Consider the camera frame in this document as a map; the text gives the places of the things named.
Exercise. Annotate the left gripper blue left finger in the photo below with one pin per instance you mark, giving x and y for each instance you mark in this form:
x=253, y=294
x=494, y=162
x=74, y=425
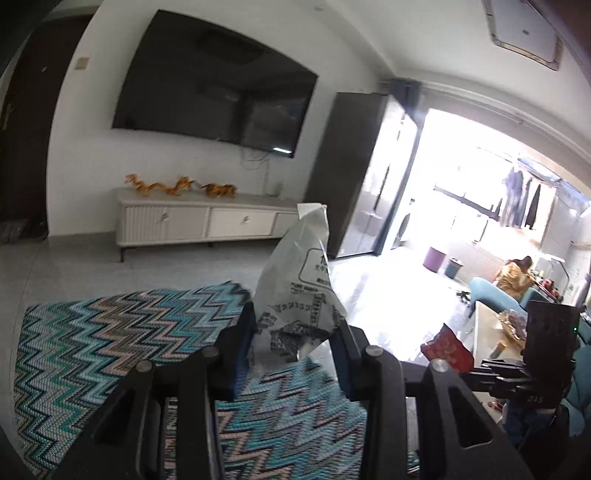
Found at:
x=232, y=364

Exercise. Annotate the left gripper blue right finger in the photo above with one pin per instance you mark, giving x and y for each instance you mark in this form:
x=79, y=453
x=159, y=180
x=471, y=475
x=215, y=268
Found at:
x=347, y=346

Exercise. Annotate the white printed paper bag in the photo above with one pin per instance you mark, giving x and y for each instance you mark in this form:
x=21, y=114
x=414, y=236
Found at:
x=296, y=308

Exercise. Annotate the red white wrapper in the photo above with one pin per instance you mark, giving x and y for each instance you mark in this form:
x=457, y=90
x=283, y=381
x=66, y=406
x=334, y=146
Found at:
x=446, y=346

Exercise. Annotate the teal zigzag knitted blanket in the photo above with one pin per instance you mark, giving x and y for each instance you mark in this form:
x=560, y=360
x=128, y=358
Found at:
x=291, y=423

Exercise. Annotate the teal chair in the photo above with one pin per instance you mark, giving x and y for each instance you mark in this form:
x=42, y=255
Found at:
x=485, y=292

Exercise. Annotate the purple round stool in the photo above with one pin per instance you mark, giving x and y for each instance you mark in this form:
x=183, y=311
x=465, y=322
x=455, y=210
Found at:
x=434, y=259

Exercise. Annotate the teal small waste bin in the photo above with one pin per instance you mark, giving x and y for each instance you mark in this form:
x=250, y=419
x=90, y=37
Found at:
x=453, y=268

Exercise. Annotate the white low TV cabinet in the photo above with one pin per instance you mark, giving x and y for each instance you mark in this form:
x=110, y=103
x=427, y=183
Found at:
x=193, y=218

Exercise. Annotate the golden tiger figurine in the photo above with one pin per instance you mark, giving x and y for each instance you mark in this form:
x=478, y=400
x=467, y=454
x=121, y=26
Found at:
x=213, y=190

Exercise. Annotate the hanging dark clothes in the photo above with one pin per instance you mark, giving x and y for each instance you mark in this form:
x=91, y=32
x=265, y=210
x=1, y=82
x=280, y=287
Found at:
x=520, y=189

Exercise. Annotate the golden dragon figurine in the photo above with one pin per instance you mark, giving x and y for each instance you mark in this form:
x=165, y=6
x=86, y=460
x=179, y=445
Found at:
x=183, y=183

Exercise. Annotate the silver double-door refrigerator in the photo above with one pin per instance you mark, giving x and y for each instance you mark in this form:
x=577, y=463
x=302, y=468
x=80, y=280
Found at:
x=350, y=169

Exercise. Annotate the dark brown entrance door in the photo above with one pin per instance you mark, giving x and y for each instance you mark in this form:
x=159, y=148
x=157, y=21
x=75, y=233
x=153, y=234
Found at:
x=26, y=123

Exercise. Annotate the large black wall television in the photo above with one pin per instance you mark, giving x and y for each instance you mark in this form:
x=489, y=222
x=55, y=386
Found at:
x=194, y=78

